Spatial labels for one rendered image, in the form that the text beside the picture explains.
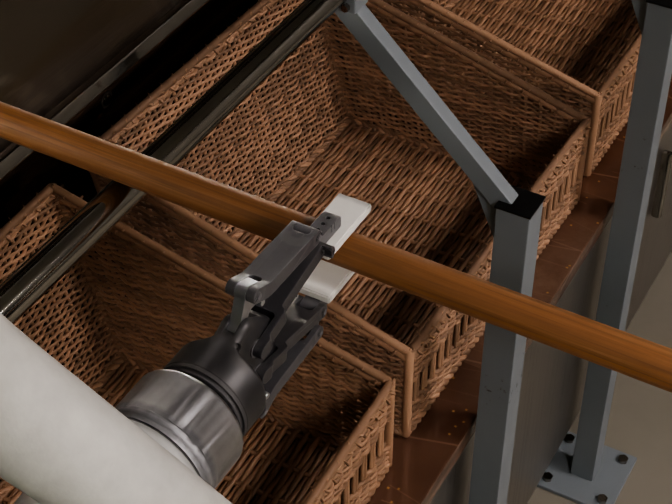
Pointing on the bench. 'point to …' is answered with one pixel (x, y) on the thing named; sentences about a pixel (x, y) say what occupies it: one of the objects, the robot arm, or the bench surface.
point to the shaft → (243, 204)
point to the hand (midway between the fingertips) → (335, 246)
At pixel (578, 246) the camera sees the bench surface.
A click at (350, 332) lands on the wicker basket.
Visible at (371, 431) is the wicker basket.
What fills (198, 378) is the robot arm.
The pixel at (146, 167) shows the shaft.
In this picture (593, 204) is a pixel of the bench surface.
